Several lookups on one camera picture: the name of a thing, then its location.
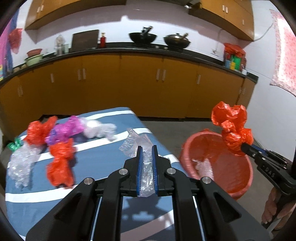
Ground person right hand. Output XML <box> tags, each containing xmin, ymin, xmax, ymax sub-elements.
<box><xmin>261</xmin><ymin>187</ymin><xmax>295</xmax><ymax>230</ymax></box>

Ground lower wooden cabinets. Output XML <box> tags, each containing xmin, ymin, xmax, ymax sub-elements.
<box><xmin>1</xmin><ymin>53</ymin><xmax>256</xmax><ymax>140</ymax></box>

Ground dark cutting board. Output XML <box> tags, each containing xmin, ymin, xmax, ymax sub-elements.
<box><xmin>70</xmin><ymin>30</ymin><xmax>99</xmax><ymax>52</ymax></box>

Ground clear bagged jars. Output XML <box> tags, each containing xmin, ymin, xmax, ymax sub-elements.
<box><xmin>55</xmin><ymin>35</ymin><xmax>69</xmax><ymax>56</ymax></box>

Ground pink blue hanging towel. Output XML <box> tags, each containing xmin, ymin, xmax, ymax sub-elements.
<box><xmin>0</xmin><ymin>11</ymin><xmax>19</xmax><ymax>80</ymax></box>

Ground red bottle on counter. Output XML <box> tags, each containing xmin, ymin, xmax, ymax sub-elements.
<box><xmin>99</xmin><ymin>33</ymin><xmax>106</xmax><ymax>48</ymax></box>

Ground stacked plastic basins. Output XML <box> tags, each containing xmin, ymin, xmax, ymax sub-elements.
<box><xmin>25</xmin><ymin>48</ymin><xmax>43</xmax><ymax>66</ymax></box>

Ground black wok with lid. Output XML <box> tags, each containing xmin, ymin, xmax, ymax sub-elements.
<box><xmin>164</xmin><ymin>33</ymin><xmax>191</xmax><ymax>49</ymax></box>

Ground red bag covered items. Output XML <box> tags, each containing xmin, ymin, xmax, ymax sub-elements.
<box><xmin>223</xmin><ymin>43</ymin><xmax>246</xmax><ymax>72</ymax></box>

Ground red bag hanging on wall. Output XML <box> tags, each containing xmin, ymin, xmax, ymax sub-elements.
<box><xmin>9</xmin><ymin>28</ymin><xmax>23</xmax><ymax>54</ymax></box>

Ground green plastic bag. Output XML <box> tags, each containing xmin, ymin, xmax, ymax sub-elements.
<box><xmin>7</xmin><ymin>138</ymin><xmax>22</xmax><ymax>152</ymax></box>

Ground knotted red plastic bag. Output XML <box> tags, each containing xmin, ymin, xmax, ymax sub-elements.
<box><xmin>211</xmin><ymin>101</ymin><xmax>254</xmax><ymax>156</ymax></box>

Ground clear plastic wrapper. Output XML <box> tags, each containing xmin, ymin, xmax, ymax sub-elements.
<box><xmin>119</xmin><ymin>128</ymin><xmax>155</xmax><ymax>197</ymax></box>

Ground white plastic bag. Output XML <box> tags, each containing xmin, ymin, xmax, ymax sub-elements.
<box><xmin>79</xmin><ymin>118</ymin><xmax>117</xmax><ymax>141</ymax></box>

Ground upper wooden cabinets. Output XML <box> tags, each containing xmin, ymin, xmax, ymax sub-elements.
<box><xmin>25</xmin><ymin>1</ymin><xmax>254</xmax><ymax>41</ymax></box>

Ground red plastic trash basket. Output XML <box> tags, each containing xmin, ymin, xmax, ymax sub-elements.
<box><xmin>179</xmin><ymin>129</ymin><xmax>253</xmax><ymax>200</ymax></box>

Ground red plastic bag front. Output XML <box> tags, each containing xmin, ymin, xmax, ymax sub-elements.
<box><xmin>47</xmin><ymin>138</ymin><xmax>76</xmax><ymax>187</ymax></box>

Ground blue white striped tablecloth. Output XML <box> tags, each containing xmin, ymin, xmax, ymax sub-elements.
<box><xmin>5</xmin><ymin>108</ymin><xmax>181</xmax><ymax>240</ymax></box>

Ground pink floral curtain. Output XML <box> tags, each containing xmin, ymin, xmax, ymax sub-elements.
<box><xmin>270</xmin><ymin>10</ymin><xmax>295</xmax><ymax>95</ymax></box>

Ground white mug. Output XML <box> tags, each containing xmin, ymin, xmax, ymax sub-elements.
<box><xmin>241</xmin><ymin>69</ymin><xmax>247</xmax><ymax>75</ymax></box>

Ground small bubble wrap piece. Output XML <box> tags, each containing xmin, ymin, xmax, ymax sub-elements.
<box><xmin>8</xmin><ymin>143</ymin><xmax>43</xmax><ymax>188</ymax></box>

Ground black wok left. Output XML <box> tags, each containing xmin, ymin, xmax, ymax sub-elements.
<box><xmin>129</xmin><ymin>26</ymin><xmax>157</xmax><ymax>45</ymax></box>

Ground wooden cabinets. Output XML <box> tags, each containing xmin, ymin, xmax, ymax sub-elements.
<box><xmin>1</xmin><ymin>53</ymin><xmax>256</xmax><ymax>140</ymax></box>
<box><xmin>25</xmin><ymin>1</ymin><xmax>254</xmax><ymax>41</ymax></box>

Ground magenta purple plastic bag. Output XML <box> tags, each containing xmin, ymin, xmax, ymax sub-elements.
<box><xmin>45</xmin><ymin>115</ymin><xmax>85</xmax><ymax>146</ymax></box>

